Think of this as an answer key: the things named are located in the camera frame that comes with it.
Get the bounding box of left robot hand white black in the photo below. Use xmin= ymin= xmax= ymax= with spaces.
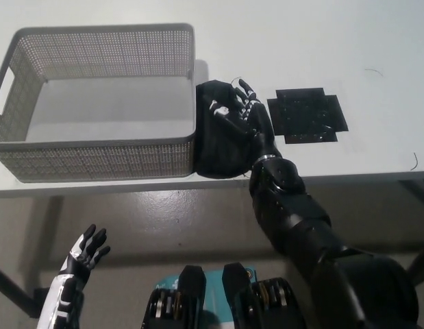
xmin=36 ymin=223 xmax=112 ymax=329

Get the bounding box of right robot hand black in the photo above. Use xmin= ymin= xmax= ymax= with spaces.
xmin=209 ymin=78 xmax=280 ymax=160

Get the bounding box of black fabric pencil case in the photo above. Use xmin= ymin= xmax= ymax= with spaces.
xmin=192 ymin=79 xmax=264 ymax=180

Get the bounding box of black tape cross marker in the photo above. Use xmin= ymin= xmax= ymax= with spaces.
xmin=266 ymin=87 xmax=349 ymax=145

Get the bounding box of dark metal table leg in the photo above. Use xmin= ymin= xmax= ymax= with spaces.
xmin=0 ymin=260 xmax=40 ymax=311

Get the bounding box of grey perforated plastic basket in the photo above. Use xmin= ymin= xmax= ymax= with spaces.
xmin=0 ymin=23 xmax=198 ymax=184

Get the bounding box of dark table frame bar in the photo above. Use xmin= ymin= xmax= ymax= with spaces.
xmin=398 ymin=178 xmax=424 ymax=204

